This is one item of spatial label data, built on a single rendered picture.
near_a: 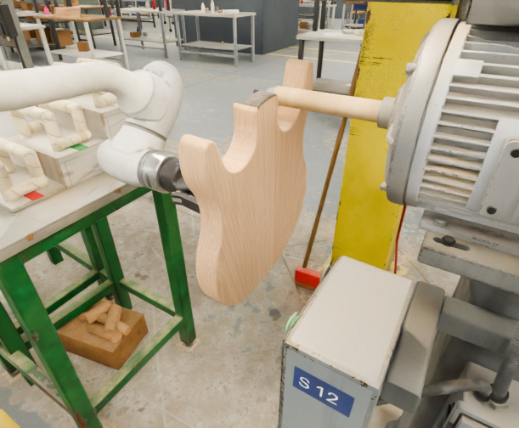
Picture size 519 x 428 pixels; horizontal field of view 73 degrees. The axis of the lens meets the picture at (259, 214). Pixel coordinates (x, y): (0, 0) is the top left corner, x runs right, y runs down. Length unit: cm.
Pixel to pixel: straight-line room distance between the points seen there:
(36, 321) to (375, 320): 88
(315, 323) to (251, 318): 147
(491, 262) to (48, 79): 73
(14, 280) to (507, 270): 96
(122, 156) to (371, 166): 107
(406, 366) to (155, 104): 68
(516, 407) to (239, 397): 115
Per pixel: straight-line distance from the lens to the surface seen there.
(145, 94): 83
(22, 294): 104
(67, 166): 111
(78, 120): 115
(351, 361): 37
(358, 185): 165
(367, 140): 156
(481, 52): 48
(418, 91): 45
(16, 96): 70
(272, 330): 180
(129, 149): 84
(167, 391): 168
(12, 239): 97
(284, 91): 63
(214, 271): 59
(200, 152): 46
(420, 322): 53
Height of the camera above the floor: 142
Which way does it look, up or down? 33 degrees down
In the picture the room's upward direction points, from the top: straight up
